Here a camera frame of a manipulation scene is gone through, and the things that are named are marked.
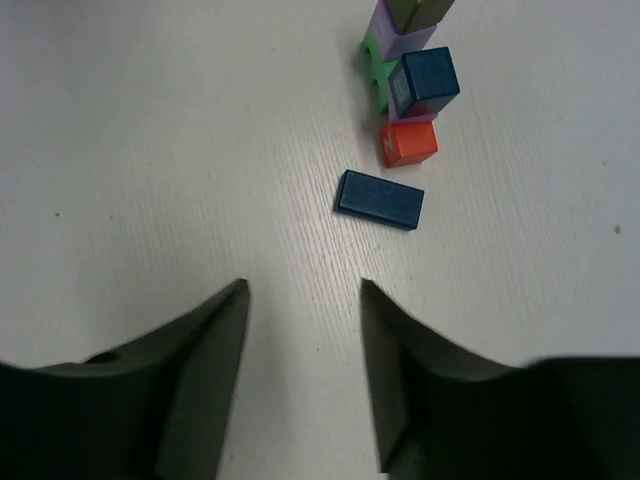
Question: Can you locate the purple wood cube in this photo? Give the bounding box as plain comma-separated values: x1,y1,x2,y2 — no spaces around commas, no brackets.
388,100,438,124
368,0,437,61

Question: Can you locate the red wood cube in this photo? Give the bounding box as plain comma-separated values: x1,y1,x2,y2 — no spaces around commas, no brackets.
379,121,439,168

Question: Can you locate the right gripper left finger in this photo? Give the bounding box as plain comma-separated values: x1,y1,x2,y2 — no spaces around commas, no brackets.
1,279,250,479

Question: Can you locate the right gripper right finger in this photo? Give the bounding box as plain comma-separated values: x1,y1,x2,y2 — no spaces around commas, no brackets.
360,279,639,479

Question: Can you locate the long blue wood block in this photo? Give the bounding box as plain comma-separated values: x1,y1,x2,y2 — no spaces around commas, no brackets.
334,170,424,231

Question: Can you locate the green arch wood block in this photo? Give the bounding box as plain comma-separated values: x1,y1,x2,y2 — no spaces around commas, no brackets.
361,27,399,114

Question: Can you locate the small blue wood cube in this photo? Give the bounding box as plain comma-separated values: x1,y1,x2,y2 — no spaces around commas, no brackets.
388,47,460,118

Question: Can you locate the olive grey wood cube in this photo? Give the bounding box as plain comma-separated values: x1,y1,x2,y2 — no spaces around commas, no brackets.
386,0,454,33

